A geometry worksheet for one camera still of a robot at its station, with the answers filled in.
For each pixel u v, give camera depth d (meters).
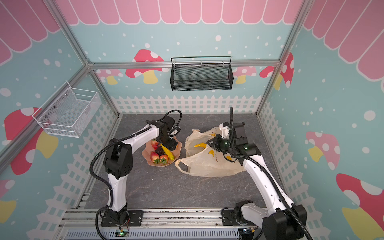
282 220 0.38
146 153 0.94
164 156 0.90
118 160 0.54
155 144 0.94
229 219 0.74
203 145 1.00
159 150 0.94
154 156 0.90
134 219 0.74
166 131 0.76
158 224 0.74
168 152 0.96
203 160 0.73
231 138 0.58
